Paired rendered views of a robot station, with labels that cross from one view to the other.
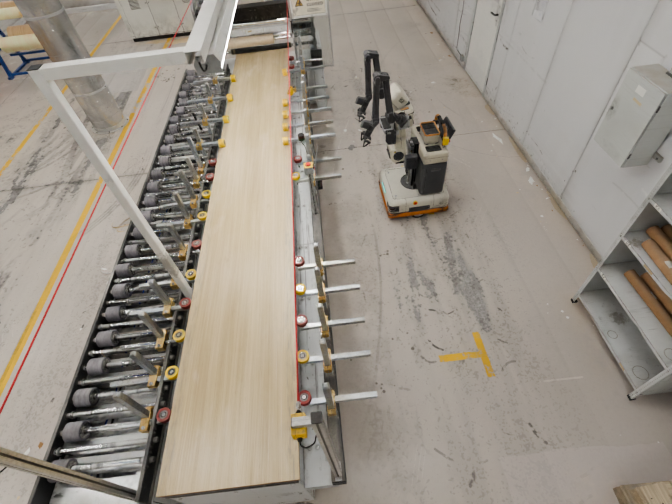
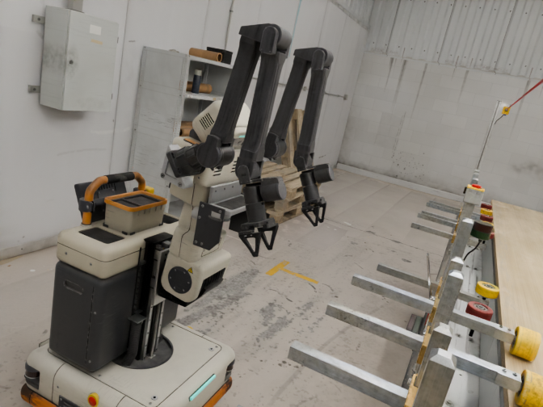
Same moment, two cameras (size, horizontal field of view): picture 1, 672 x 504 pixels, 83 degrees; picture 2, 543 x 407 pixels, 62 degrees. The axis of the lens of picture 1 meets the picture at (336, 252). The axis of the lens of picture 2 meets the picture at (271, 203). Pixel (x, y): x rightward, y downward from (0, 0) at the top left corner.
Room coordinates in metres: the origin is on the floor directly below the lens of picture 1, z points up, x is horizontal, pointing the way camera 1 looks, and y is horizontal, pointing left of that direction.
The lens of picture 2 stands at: (4.59, 0.09, 1.48)
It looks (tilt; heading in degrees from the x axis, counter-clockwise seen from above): 15 degrees down; 203
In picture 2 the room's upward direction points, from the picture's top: 12 degrees clockwise
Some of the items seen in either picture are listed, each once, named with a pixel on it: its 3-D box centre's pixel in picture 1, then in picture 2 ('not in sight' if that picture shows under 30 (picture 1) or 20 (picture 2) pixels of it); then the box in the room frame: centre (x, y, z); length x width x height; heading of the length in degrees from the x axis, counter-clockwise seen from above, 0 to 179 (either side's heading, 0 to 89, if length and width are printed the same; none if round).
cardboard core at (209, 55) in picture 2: not in sight; (205, 54); (1.10, -2.27, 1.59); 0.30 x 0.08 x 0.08; 90
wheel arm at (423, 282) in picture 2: (318, 178); (430, 284); (2.76, 0.08, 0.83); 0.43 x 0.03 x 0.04; 90
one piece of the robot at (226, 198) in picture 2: (389, 127); (225, 211); (3.20, -0.66, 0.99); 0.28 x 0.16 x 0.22; 1
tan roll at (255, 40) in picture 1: (259, 40); not in sight; (5.58, 0.68, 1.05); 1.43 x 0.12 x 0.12; 90
